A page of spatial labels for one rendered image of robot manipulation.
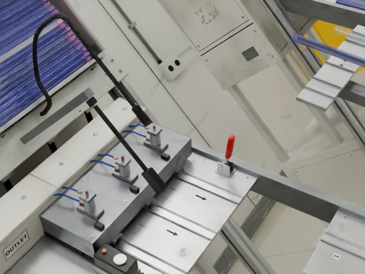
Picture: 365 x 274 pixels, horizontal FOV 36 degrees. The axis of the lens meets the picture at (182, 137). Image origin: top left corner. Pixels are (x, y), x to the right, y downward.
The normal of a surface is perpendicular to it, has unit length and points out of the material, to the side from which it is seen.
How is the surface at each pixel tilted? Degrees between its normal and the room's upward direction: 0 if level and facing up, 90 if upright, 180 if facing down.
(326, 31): 90
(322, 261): 43
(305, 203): 90
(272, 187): 90
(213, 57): 90
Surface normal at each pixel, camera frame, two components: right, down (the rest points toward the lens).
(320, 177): -0.54, 0.56
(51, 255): -0.04, -0.76
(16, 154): 0.59, -0.28
